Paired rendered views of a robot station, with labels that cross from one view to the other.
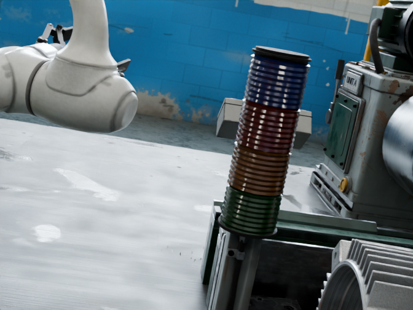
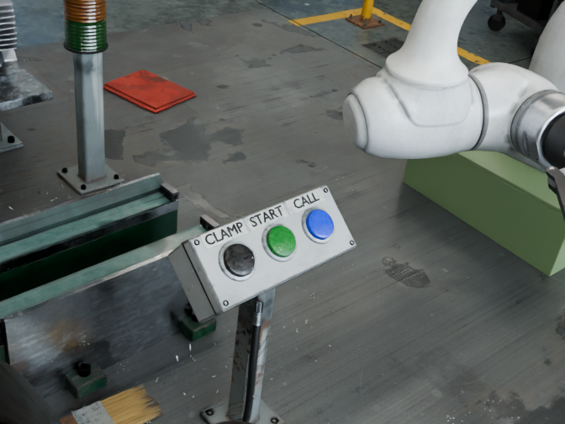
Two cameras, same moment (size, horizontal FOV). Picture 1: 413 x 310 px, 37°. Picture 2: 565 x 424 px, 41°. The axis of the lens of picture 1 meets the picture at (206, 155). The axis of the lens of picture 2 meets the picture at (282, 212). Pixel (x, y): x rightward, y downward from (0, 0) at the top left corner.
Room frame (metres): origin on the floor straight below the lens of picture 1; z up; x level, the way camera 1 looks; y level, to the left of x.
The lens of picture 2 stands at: (1.63, -0.44, 1.47)
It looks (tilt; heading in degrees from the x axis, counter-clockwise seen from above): 34 degrees down; 142
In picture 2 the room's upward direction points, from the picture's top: 8 degrees clockwise
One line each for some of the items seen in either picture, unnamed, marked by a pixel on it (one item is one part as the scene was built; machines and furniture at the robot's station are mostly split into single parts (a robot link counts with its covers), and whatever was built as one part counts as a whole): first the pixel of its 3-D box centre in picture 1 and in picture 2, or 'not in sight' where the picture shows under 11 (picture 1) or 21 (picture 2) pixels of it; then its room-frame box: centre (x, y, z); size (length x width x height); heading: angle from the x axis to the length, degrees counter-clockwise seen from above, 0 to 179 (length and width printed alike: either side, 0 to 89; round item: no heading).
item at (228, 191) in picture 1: (251, 206); (85, 30); (0.63, -0.06, 1.05); 0.06 x 0.06 x 0.04
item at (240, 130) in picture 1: (267, 124); not in sight; (0.63, -0.06, 1.14); 0.06 x 0.06 x 0.04
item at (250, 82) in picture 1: (276, 81); not in sight; (0.63, -0.06, 1.19); 0.06 x 0.06 x 0.04
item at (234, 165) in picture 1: (259, 166); (84, 0); (0.63, -0.06, 1.10); 0.06 x 0.06 x 0.04
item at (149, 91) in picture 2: not in sight; (149, 90); (0.37, 0.17, 0.80); 0.15 x 0.12 x 0.01; 20
